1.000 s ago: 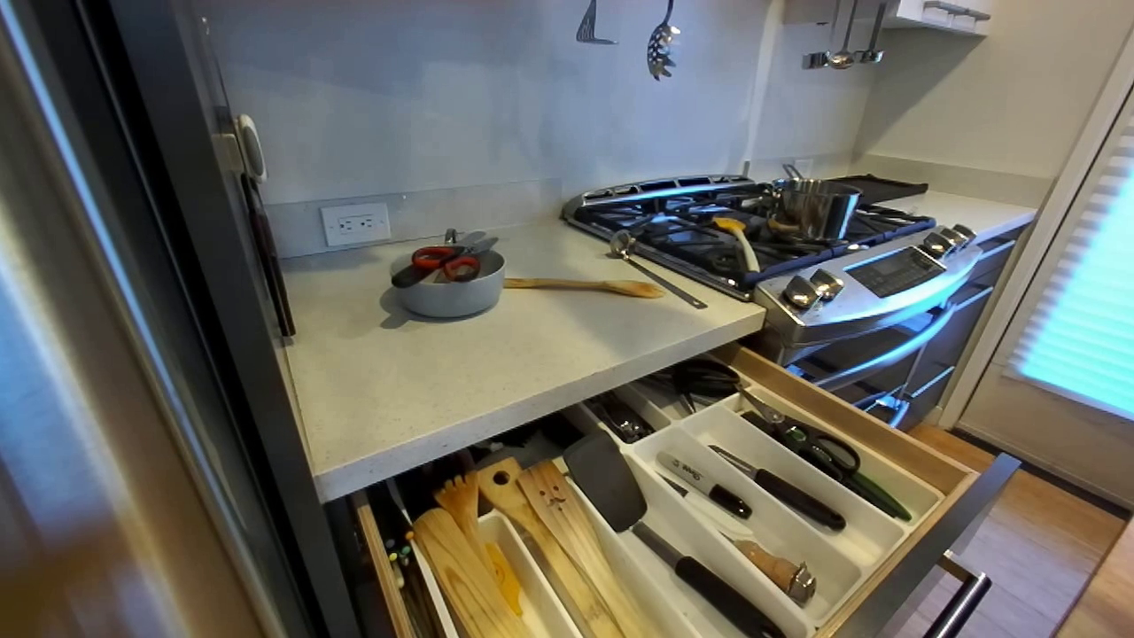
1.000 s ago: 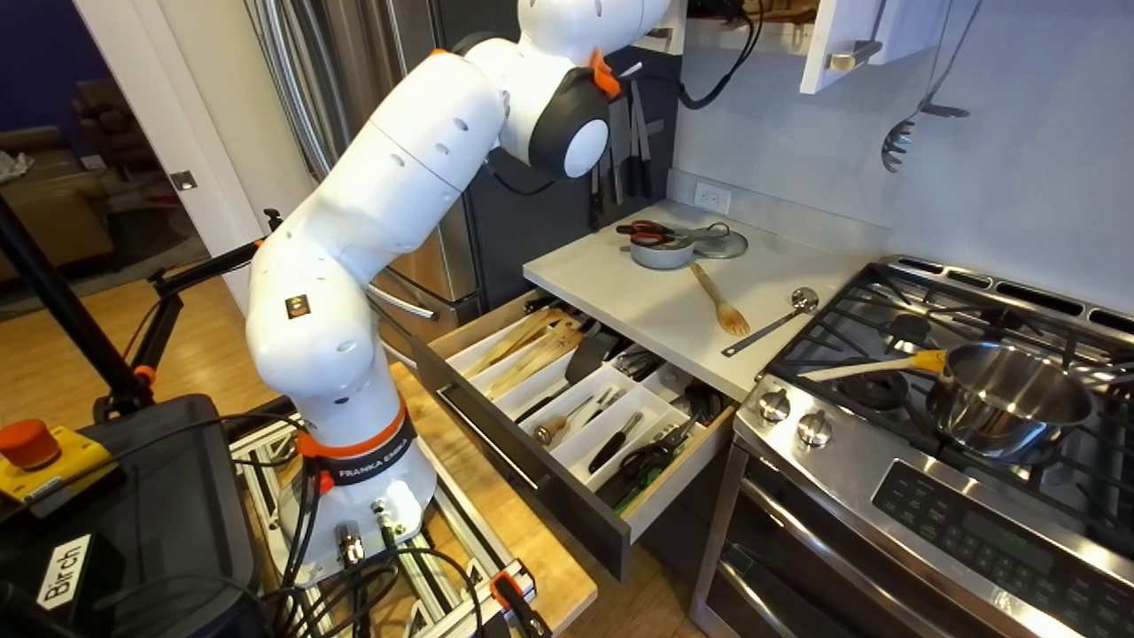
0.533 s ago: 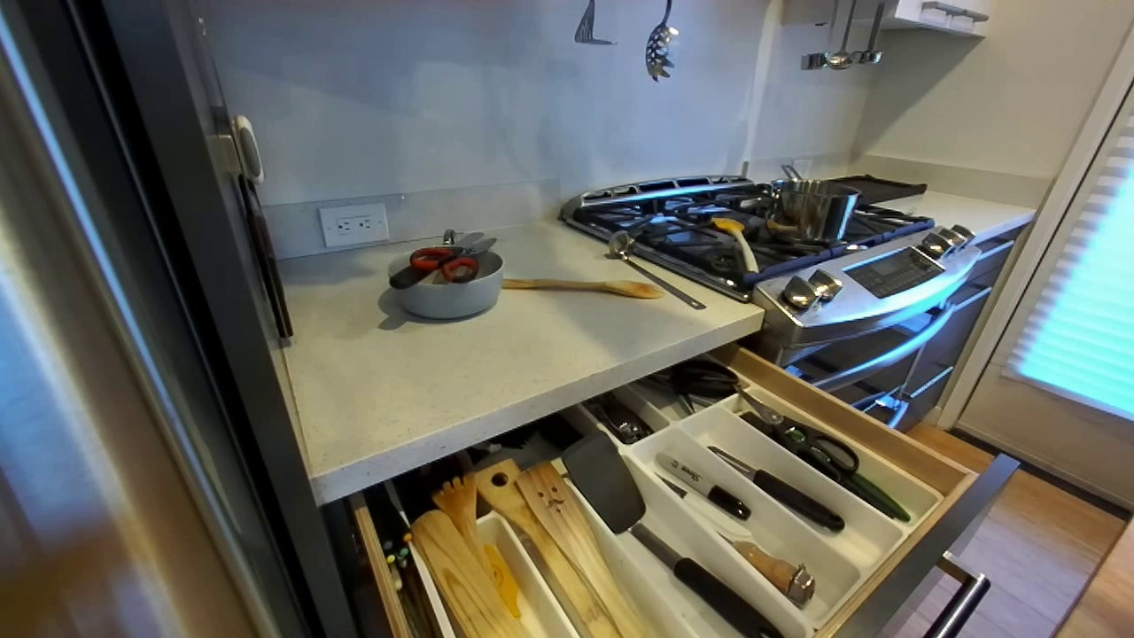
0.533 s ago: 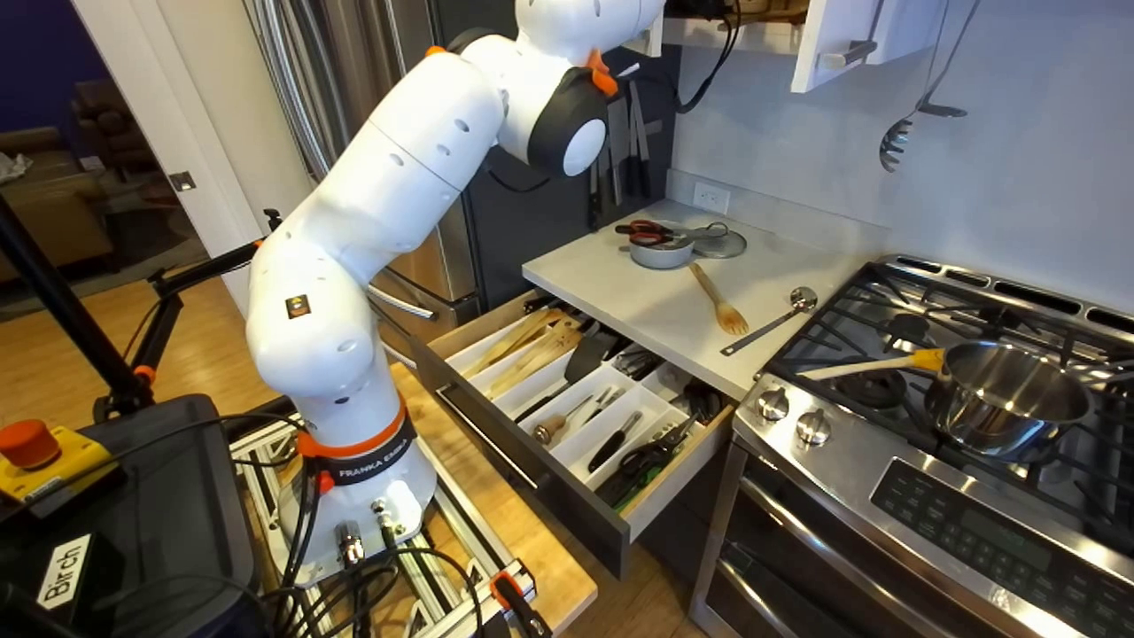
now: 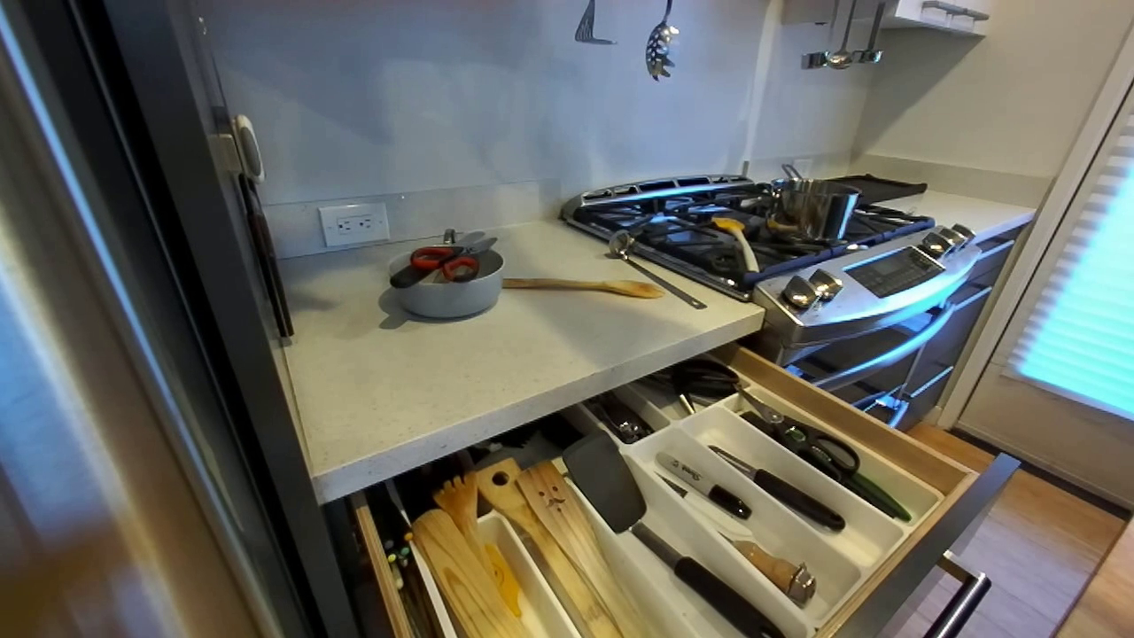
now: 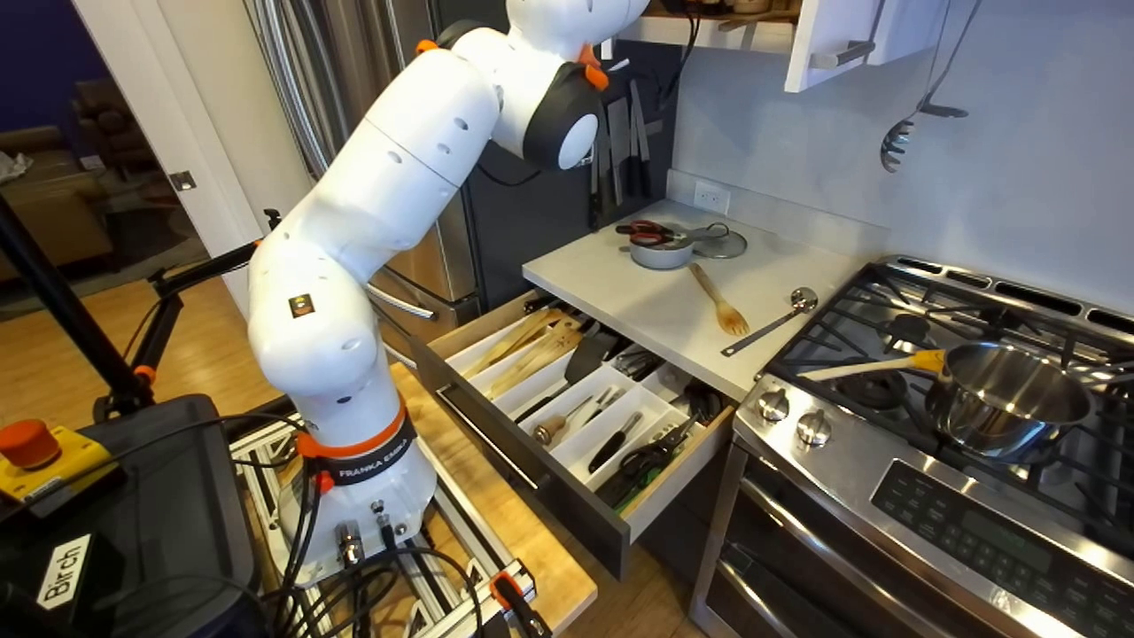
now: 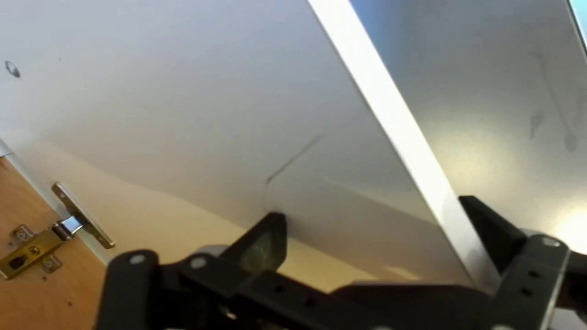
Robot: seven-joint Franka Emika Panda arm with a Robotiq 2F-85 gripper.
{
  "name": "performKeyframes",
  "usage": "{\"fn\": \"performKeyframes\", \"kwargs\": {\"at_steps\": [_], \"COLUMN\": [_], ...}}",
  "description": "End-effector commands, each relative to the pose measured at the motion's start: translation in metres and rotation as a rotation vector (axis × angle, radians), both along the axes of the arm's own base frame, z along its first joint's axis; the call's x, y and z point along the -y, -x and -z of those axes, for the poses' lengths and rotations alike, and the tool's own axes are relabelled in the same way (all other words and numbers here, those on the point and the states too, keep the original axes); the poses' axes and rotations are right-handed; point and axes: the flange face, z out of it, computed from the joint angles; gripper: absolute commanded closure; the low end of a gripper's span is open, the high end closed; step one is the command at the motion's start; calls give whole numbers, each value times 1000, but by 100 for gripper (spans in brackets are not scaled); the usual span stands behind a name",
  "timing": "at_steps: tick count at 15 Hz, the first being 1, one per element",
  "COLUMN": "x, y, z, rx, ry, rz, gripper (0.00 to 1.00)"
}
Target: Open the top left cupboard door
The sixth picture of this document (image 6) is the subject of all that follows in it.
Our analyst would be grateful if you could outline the white cupboard door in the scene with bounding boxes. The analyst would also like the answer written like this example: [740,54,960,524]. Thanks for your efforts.
[779,0,951,95]

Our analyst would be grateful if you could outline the white wall outlet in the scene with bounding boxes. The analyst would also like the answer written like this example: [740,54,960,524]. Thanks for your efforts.
[690,180,738,217]

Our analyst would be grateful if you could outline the black tripod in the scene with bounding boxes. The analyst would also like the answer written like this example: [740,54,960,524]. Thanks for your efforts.
[0,192,267,425]

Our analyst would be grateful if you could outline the wooden drawer with grey front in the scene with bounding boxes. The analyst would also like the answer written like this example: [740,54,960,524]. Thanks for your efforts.
[413,289,743,581]

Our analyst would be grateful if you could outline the yellow-handled utensil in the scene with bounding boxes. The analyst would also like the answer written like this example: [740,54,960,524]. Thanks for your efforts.
[795,345,957,389]

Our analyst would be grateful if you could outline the white cutlery tray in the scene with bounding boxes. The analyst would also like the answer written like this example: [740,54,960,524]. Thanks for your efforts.
[445,308,716,498]

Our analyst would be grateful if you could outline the black-handled scissors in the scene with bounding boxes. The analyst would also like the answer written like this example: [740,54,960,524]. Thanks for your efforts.
[596,421,698,513]

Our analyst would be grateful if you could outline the white room door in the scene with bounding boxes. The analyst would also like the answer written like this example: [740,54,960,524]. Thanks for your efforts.
[66,0,319,292]

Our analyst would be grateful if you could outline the red emergency stop button box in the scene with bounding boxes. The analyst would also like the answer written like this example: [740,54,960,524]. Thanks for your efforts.
[0,415,117,506]

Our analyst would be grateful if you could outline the hanging spaghetti spoon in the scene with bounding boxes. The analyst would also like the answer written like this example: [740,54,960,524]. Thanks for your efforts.
[879,0,991,179]

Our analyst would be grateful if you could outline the stainless steel refrigerator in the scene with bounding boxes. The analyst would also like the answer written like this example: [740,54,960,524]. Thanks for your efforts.
[242,0,683,331]

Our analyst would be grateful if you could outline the red measuring cups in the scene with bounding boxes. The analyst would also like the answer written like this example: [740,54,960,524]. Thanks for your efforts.
[613,217,678,253]

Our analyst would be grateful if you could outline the wooden spoon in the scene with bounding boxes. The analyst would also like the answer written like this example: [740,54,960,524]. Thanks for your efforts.
[688,259,753,340]

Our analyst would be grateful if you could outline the stainless steel gas stove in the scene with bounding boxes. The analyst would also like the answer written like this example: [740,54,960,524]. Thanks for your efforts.
[688,256,1134,638]

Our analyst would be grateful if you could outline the grey bowl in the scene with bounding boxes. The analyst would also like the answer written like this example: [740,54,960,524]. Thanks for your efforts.
[627,229,700,275]

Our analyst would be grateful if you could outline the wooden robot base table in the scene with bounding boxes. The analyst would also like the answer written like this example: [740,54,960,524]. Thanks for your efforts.
[227,358,602,638]

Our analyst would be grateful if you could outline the brown sofa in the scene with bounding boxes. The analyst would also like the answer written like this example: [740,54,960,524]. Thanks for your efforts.
[0,121,124,285]

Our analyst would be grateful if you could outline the black corrugated cable conduit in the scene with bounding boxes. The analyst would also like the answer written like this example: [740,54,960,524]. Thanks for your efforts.
[652,10,705,117]

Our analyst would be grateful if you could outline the black cables at robot base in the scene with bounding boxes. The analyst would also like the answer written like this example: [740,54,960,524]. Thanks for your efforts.
[262,458,559,638]

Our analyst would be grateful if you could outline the wooden spatula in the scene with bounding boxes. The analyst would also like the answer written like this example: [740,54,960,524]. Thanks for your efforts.
[486,321,588,401]
[475,308,559,374]

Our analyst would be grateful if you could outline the white cupboard with shelf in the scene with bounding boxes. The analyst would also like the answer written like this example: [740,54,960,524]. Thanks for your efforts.
[613,0,818,62]

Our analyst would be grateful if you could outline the glass lid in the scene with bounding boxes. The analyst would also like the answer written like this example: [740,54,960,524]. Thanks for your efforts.
[688,221,753,265]

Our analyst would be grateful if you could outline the metal peeler with wooden handle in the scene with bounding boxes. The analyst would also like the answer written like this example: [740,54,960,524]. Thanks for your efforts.
[533,384,622,452]

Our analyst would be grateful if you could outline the black nylon spatula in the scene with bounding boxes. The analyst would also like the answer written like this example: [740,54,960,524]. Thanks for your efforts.
[515,331,627,429]

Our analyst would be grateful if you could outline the long black-handled knife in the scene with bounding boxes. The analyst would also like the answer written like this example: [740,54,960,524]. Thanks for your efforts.
[586,407,647,479]

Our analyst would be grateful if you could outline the stainless steel pot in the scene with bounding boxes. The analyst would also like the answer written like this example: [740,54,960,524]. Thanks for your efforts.
[935,340,1098,465]

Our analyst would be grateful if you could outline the black ladle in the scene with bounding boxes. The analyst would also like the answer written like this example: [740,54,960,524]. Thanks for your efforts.
[679,384,732,434]

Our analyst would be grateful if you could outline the black controller box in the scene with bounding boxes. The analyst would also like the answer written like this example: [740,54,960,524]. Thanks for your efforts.
[0,394,269,638]

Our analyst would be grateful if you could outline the metal scoop with long handle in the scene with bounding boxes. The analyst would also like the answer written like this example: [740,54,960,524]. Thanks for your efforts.
[720,285,821,363]

